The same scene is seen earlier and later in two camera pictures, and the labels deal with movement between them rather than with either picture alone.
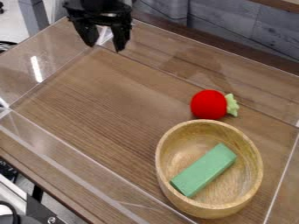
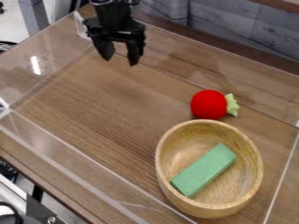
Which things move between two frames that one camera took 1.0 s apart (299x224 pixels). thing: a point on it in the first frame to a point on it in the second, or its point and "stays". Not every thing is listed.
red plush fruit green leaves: x=210 y=104 stays
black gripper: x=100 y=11 to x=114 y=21
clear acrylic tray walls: x=177 y=128 stays
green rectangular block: x=206 y=169 stays
